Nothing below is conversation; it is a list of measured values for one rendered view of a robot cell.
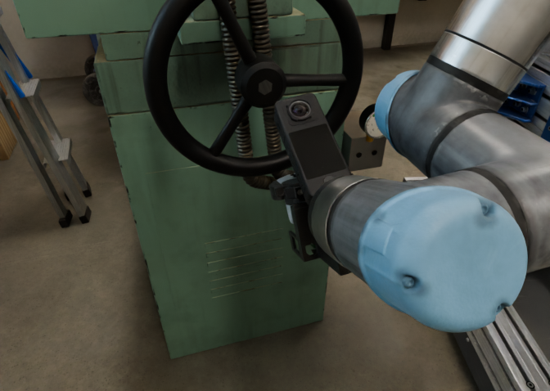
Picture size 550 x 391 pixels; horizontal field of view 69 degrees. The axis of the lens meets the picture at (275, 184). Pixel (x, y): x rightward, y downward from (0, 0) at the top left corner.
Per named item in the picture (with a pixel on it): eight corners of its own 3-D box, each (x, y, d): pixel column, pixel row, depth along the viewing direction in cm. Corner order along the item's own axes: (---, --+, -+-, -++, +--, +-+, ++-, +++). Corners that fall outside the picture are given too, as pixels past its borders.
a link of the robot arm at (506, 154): (543, 97, 31) (419, 123, 30) (702, 172, 23) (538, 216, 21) (516, 178, 36) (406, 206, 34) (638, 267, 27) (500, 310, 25)
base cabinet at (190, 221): (168, 361, 106) (101, 118, 65) (157, 226, 152) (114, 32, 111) (324, 321, 116) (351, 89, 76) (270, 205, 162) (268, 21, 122)
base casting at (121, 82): (104, 116, 66) (89, 61, 61) (115, 32, 111) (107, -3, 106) (350, 88, 76) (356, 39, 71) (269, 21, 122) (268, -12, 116)
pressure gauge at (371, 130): (362, 149, 77) (367, 110, 72) (353, 140, 80) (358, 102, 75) (390, 145, 78) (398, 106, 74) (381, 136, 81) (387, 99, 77)
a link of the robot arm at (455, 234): (556, 318, 21) (411, 366, 19) (434, 260, 32) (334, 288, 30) (540, 173, 20) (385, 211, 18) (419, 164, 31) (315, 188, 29)
